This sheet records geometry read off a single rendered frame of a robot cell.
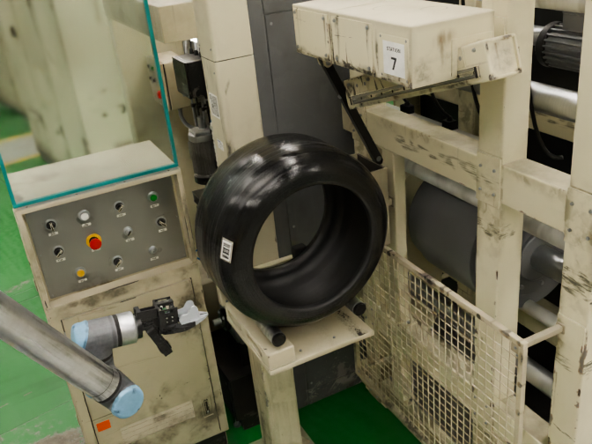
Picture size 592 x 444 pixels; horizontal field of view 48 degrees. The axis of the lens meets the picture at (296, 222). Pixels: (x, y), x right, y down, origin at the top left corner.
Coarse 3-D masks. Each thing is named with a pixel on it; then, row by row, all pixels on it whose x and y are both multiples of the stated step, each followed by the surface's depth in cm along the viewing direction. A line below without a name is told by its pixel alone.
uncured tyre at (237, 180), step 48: (288, 144) 189; (240, 192) 180; (288, 192) 180; (336, 192) 220; (240, 240) 180; (336, 240) 225; (384, 240) 204; (240, 288) 185; (288, 288) 222; (336, 288) 215
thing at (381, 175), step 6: (354, 156) 247; (360, 156) 245; (366, 162) 242; (372, 162) 239; (372, 168) 240; (378, 168) 236; (384, 168) 232; (372, 174) 230; (378, 174) 231; (384, 174) 232; (378, 180) 232; (384, 180) 233; (384, 186) 234; (384, 192) 235; (384, 198) 236
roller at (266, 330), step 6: (258, 324) 206; (264, 324) 203; (264, 330) 202; (270, 330) 200; (276, 330) 199; (270, 336) 199; (276, 336) 198; (282, 336) 198; (276, 342) 198; (282, 342) 199
